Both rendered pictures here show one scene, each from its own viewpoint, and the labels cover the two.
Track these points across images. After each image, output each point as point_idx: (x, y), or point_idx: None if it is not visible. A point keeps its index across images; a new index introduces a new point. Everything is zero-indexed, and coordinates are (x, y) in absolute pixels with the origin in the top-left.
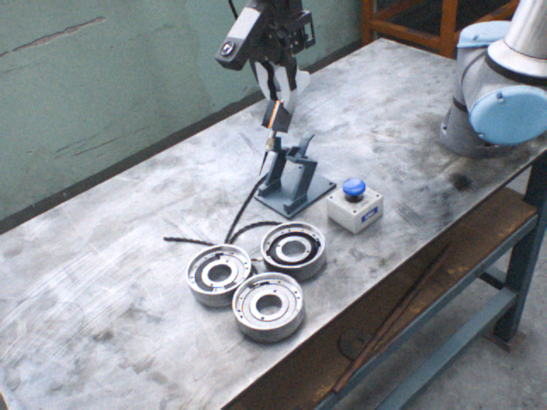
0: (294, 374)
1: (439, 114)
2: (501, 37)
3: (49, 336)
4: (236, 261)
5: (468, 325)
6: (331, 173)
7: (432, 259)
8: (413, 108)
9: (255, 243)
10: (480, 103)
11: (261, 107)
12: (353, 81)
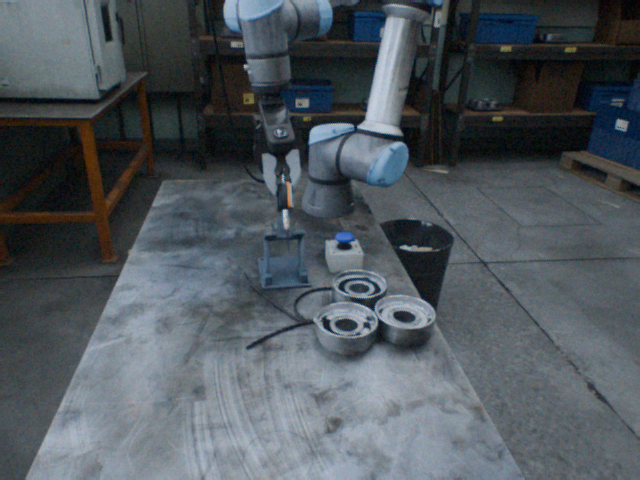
0: None
1: None
2: (348, 127)
3: (291, 468)
4: (342, 314)
5: None
6: (286, 254)
7: None
8: (267, 207)
9: (317, 308)
10: (381, 158)
11: (145, 244)
12: (194, 207)
